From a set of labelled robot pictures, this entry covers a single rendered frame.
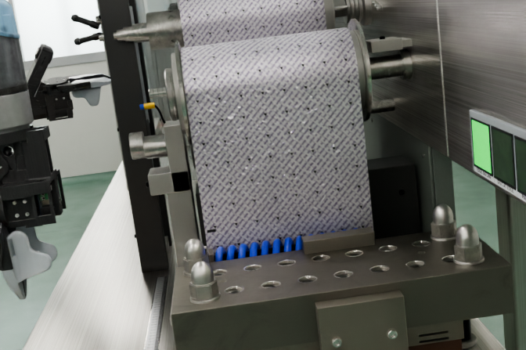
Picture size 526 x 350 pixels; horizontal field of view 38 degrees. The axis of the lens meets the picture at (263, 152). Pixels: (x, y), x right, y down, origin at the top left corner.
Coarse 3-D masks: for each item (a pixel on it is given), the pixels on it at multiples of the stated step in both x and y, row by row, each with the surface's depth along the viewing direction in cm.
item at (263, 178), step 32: (192, 128) 103; (224, 128) 103; (256, 128) 103; (288, 128) 104; (320, 128) 104; (352, 128) 104; (224, 160) 104; (256, 160) 104; (288, 160) 104; (320, 160) 105; (352, 160) 105; (224, 192) 105; (256, 192) 105; (288, 192) 105; (320, 192) 106; (352, 192) 106; (224, 224) 106; (256, 224) 106; (288, 224) 106; (320, 224) 107; (352, 224) 107
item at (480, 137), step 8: (472, 120) 83; (472, 128) 84; (480, 128) 81; (480, 136) 81; (488, 136) 79; (480, 144) 82; (488, 144) 79; (480, 152) 82; (488, 152) 79; (480, 160) 82; (488, 160) 80; (488, 168) 80
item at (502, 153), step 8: (496, 136) 76; (504, 136) 74; (496, 144) 77; (504, 144) 75; (496, 152) 77; (504, 152) 75; (496, 160) 77; (504, 160) 75; (512, 160) 73; (496, 168) 78; (504, 168) 76; (512, 168) 73; (496, 176) 78; (504, 176) 76; (512, 176) 74; (512, 184) 74
